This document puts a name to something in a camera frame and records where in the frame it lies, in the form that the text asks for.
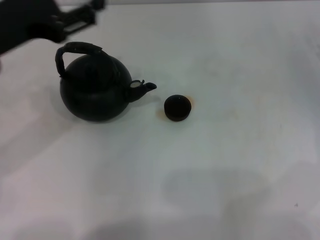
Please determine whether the black round teapot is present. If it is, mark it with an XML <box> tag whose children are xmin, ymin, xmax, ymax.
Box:
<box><xmin>54</xmin><ymin>41</ymin><xmax>158</xmax><ymax>124</ymax></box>

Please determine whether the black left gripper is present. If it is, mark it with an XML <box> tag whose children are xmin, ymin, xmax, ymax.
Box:
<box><xmin>0</xmin><ymin>0</ymin><xmax>106</xmax><ymax>56</ymax></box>

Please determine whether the small dark teacup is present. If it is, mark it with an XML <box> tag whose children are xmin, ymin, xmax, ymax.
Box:
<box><xmin>163</xmin><ymin>94</ymin><xmax>193</xmax><ymax>123</ymax></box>

